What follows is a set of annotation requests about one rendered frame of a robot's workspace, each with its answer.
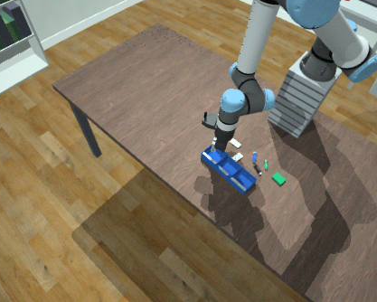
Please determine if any white domino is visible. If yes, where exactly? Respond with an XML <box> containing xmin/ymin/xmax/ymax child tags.
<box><xmin>230</xmin><ymin>138</ymin><xmax>241</xmax><ymax>148</ymax></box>
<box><xmin>232</xmin><ymin>153</ymin><xmax>243</xmax><ymax>162</ymax></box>

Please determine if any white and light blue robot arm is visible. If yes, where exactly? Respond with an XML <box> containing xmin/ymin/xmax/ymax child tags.
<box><xmin>218</xmin><ymin>0</ymin><xmax>377</xmax><ymax>125</ymax></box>

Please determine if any blue three-compartment bin rack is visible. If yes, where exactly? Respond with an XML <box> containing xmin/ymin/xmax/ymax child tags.
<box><xmin>201</xmin><ymin>145</ymin><xmax>256</xmax><ymax>194</ymax></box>

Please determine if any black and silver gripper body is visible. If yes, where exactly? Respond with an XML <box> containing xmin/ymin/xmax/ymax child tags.
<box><xmin>202</xmin><ymin>112</ymin><xmax>240</xmax><ymax>151</ymax></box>

